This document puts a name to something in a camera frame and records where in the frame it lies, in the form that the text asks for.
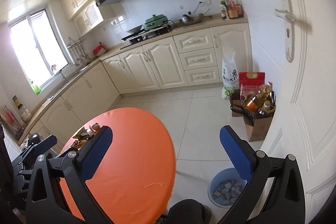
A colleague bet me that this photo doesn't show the light green snack wrapper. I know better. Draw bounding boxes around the light green snack wrapper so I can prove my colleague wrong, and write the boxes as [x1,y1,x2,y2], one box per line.
[73,127,88,140]

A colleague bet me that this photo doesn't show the blue trash bin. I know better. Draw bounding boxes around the blue trash bin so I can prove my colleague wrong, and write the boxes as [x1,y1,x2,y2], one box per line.
[207,167,247,209]

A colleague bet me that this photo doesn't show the lower kitchen cabinets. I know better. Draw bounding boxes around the lower kitchen cabinets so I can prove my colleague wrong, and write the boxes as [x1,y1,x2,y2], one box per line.
[24,19,252,144]

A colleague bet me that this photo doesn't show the jar on counter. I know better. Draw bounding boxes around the jar on counter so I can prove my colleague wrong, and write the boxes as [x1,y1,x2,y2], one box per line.
[12,96,32,123]

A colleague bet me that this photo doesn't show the brown crumpled paper ball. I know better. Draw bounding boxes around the brown crumpled paper ball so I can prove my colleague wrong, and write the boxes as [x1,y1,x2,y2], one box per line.
[90,123,101,132]

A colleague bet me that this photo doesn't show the green dish soap bottle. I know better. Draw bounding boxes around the green dish soap bottle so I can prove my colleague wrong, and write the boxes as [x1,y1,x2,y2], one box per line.
[31,81,41,95]

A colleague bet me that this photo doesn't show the round orange table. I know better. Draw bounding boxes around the round orange table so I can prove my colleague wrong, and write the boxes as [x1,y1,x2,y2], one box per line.
[59,107,177,224]

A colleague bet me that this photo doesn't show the sink faucet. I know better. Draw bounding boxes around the sink faucet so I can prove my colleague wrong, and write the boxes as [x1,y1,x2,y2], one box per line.
[51,64,67,83]

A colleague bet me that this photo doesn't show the window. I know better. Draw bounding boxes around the window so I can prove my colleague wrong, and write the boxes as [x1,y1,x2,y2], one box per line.
[10,9,70,90]

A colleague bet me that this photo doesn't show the hanging utensil rack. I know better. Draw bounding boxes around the hanging utensil rack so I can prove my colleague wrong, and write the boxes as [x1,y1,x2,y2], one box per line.
[67,37,91,66]

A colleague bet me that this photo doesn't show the cardboard box with bottles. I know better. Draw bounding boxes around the cardboard box with bottles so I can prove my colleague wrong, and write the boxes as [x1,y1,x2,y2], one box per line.
[230,90,275,141]

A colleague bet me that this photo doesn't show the yellow cooking oil bottle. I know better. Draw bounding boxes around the yellow cooking oil bottle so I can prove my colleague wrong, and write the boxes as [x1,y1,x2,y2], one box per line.
[245,84,272,113]

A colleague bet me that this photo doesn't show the black gas stove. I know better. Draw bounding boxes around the black gas stove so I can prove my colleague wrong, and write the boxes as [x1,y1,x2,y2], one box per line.
[121,24,174,50]

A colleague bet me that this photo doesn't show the white rice sack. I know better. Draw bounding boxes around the white rice sack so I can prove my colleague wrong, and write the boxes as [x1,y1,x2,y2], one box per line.
[222,52,239,99]

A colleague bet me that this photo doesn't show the green electric cooking pot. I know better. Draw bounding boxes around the green electric cooking pot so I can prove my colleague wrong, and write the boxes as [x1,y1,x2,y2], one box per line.
[143,14,169,31]

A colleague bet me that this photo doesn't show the steel wok on counter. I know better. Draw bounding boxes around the steel wok on counter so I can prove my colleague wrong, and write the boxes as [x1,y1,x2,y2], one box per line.
[179,13,212,26]

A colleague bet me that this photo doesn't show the condiment bottles rack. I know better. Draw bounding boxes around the condiment bottles rack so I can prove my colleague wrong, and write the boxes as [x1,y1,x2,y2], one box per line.
[220,0,244,20]

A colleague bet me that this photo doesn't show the silver door handle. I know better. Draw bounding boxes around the silver door handle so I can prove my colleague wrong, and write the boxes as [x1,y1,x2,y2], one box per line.
[274,0,296,63]

